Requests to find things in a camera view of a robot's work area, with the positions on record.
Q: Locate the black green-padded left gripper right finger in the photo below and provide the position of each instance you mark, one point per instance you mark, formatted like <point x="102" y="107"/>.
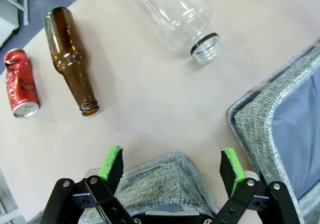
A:
<point x="232" y="176"/>

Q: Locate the brown glass bottle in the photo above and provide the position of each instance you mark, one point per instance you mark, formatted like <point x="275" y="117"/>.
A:
<point x="67" y="58"/>

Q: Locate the grey basket labelled plastic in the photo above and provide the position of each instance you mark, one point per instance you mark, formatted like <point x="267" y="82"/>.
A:
<point x="260" y="113"/>

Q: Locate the white cabinet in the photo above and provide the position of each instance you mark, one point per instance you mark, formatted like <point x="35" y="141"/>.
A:
<point x="7" y="21"/>

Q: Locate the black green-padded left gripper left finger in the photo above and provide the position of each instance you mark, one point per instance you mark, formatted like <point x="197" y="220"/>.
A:
<point x="110" y="174"/>

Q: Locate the crushed red can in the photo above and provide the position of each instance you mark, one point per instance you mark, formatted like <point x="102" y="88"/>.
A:
<point x="21" y="83"/>

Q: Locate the clear plastic bottle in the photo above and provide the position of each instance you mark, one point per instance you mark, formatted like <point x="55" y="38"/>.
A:
<point x="175" y="16"/>

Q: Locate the grey basket labelled bottle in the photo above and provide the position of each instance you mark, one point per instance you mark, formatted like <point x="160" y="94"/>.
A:
<point x="162" y="179"/>

